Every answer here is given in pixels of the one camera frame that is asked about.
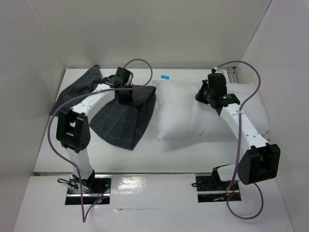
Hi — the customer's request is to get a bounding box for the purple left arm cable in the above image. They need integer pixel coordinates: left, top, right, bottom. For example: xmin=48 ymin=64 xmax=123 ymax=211
xmin=47 ymin=58 xmax=154 ymax=223

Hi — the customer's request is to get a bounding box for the blue pillow label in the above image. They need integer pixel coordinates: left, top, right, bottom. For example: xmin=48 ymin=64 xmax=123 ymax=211
xmin=160 ymin=75 xmax=169 ymax=80

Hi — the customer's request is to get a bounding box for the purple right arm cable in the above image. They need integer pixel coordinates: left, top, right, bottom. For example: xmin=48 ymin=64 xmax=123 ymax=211
xmin=216 ymin=60 xmax=264 ymax=220

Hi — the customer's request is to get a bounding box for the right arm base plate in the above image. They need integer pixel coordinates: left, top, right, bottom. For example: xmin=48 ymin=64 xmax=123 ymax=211
xmin=191 ymin=174 xmax=242 ymax=203

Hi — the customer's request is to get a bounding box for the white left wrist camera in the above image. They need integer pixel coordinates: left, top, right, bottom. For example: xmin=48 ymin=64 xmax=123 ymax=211
xmin=128 ymin=73 xmax=134 ymax=85

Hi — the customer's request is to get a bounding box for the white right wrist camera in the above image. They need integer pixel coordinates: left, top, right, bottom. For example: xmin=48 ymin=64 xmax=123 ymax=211
xmin=211 ymin=67 xmax=224 ymax=74

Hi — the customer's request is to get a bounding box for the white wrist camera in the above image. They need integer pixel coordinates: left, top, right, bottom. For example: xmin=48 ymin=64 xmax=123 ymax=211
xmin=211 ymin=67 xmax=224 ymax=74
xmin=128 ymin=73 xmax=134 ymax=85

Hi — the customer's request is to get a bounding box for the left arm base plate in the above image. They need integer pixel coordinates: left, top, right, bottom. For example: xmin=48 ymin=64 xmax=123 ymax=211
xmin=58 ymin=174 xmax=112 ymax=205

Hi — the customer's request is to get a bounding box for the white pillow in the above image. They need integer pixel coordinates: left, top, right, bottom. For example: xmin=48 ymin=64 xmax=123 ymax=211
xmin=153 ymin=81 xmax=270 ymax=141

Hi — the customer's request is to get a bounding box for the aluminium frame rail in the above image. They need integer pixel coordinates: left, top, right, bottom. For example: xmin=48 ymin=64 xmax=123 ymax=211
xmin=226 ymin=67 xmax=239 ymax=84

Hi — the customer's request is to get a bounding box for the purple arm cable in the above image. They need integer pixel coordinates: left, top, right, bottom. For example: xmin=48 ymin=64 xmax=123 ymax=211
xmin=216 ymin=60 xmax=264 ymax=220
xmin=47 ymin=58 xmax=154 ymax=223

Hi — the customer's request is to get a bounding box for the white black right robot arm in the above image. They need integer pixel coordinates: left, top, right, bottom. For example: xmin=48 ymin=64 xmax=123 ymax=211
xmin=195 ymin=72 xmax=281 ymax=189

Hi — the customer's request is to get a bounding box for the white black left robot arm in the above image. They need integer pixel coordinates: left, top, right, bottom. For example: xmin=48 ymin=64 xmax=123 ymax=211
xmin=56 ymin=67 xmax=133 ymax=193

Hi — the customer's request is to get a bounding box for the dark grey checked pillowcase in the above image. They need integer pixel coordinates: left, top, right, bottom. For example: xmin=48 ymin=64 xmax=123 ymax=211
xmin=49 ymin=65 xmax=156 ymax=150

